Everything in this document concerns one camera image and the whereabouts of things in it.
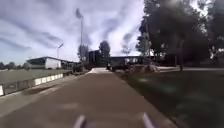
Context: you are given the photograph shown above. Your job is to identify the dark building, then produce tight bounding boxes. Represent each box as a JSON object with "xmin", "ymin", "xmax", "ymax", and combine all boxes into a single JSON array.
[{"xmin": 87, "ymin": 49, "xmax": 155, "ymax": 71}]

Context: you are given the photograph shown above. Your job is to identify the tall dark tree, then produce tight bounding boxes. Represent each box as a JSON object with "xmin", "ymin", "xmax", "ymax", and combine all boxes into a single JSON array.
[{"xmin": 98, "ymin": 40, "xmax": 111, "ymax": 64}]

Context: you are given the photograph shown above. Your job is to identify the brown paved path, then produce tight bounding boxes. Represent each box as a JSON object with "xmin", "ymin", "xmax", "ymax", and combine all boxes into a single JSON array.
[{"xmin": 0, "ymin": 67, "xmax": 178, "ymax": 128}]

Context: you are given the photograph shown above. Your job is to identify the tall floodlight pole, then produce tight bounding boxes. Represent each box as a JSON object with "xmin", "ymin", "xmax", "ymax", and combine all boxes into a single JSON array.
[{"xmin": 75, "ymin": 8, "xmax": 84, "ymax": 64}]

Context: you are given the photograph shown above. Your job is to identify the street lamp pole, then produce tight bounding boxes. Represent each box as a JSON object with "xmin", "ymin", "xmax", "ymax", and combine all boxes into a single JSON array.
[{"xmin": 56, "ymin": 42, "xmax": 64, "ymax": 60}]

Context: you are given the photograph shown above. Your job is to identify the white low building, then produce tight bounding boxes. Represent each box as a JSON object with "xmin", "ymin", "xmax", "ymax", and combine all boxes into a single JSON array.
[{"xmin": 26, "ymin": 56, "xmax": 80, "ymax": 70}]

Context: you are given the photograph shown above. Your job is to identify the robot's own part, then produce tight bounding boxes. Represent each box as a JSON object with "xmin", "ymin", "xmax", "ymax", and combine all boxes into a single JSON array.
[
  {"xmin": 142, "ymin": 112, "xmax": 155, "ymax": 128},
  {"xmin": 73, "ymin": 115, "xmax": 87, "ymax": 128}
]

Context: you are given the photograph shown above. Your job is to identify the grass strip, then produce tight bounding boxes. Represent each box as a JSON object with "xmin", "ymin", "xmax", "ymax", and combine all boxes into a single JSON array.
[{"xmin": 114, "ymin": 69, "xmax": 224, "ymax": 128}]

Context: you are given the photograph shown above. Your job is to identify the large dark trees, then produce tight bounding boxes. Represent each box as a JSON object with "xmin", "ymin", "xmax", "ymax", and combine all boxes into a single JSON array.
[{"xmin": 135, "ymin": 0, "xmax": 224, "ymax": 73}]

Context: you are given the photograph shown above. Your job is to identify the grey concrete strip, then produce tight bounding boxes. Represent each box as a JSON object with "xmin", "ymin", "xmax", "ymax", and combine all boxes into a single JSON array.
[{"xmin": 0, "ymin": 73, "xmax": 84, "ymax": 118}]

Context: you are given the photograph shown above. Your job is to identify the sports field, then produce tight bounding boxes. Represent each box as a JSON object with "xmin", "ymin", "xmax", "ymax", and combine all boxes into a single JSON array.
[{"xmin": 0, "ymin": 68, "xmax": 73, "ymax": 85}]

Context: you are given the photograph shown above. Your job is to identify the low white barrier wall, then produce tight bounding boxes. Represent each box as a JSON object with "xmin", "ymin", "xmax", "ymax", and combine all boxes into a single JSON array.
[{"xmin": 0, "ymin": 72, "xmax": 64, "ymax": 97}]

